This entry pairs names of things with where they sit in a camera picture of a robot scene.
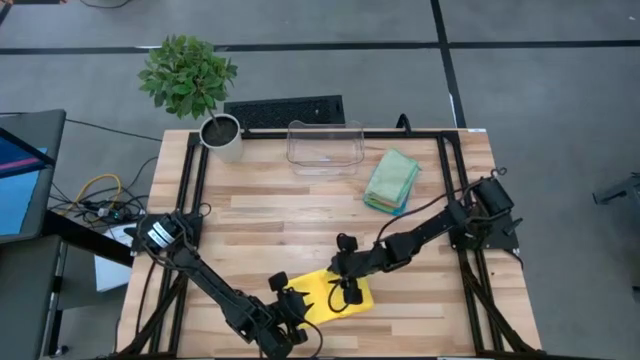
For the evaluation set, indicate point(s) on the clear plastic bin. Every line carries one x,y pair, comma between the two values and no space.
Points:
325,150

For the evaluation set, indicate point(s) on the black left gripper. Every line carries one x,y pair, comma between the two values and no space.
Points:
290,312

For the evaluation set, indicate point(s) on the yellow microfiber towel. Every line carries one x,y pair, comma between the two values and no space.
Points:
320,290

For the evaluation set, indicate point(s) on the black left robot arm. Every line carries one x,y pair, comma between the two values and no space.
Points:
210,285

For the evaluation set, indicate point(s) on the laptop with blue screen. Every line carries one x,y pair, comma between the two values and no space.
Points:
30,130

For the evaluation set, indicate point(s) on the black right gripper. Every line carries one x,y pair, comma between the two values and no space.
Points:
357,262

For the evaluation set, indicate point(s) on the black floor stand base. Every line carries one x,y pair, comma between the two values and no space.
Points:
620,190

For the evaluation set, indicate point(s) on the green leafy plant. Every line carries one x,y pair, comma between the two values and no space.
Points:
185,75

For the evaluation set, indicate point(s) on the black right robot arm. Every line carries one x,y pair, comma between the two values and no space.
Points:
430,227

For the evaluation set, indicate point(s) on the blue microfiber towel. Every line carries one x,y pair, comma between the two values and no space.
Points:
397,212

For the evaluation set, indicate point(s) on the black aluminium table frame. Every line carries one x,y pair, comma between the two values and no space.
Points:
425,135

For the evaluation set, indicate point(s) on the black keyboard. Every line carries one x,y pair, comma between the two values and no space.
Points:
280,112

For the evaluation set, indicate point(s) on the mint microfiber towel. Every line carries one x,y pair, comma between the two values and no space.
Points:
392,175

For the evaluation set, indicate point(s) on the white plant pot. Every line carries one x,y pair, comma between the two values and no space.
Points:
227,147

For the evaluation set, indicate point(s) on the white paper sheet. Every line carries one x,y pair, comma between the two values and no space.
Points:
112,272

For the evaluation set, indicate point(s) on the dark grey side desk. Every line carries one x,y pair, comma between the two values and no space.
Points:
15,270

